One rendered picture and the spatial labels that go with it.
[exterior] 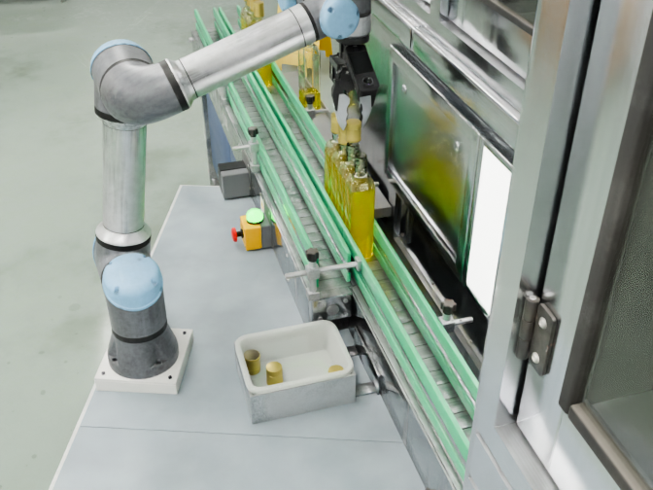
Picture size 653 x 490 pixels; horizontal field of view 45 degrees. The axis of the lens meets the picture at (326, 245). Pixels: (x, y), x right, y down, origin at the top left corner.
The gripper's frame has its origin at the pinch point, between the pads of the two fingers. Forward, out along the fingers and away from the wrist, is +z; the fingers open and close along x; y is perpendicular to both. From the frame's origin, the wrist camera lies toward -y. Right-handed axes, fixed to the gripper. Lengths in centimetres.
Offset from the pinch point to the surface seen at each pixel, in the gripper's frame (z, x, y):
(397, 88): -4.5, -12.5, 6.1
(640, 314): -45, 20, -118
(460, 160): -3.6, -12.7, -27.9
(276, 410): 42, 28, -39
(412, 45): -16.5, -13.2, 1.0
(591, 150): -52, 20, -110
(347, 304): 33.5, 7.2, -20.4
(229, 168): 35, 21, 51
